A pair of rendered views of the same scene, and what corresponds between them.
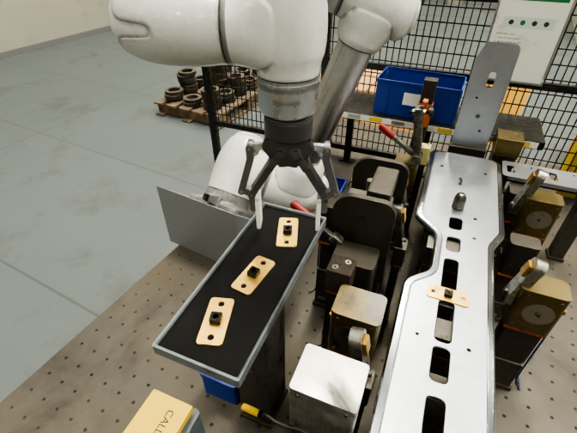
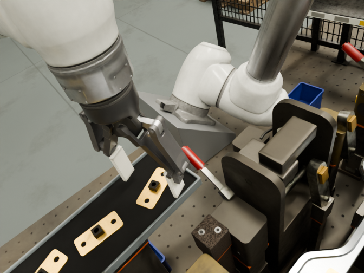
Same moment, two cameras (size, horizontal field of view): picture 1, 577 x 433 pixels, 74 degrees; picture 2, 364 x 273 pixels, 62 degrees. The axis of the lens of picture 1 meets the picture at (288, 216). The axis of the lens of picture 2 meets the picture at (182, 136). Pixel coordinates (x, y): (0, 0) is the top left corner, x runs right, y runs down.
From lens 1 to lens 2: 42 cm
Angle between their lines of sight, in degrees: 28
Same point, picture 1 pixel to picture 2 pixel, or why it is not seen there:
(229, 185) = (186, 95)
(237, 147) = (195, 59)
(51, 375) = (44, 226)
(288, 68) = (45, 52)
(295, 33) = (24, 14)
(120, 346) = not seen: hidden behind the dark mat
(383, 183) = (283, 144)
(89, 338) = (72, 203)
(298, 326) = not seen: hidden behind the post
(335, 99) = (284, 15)
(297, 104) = (80, 89)
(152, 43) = not seen: outside the picture
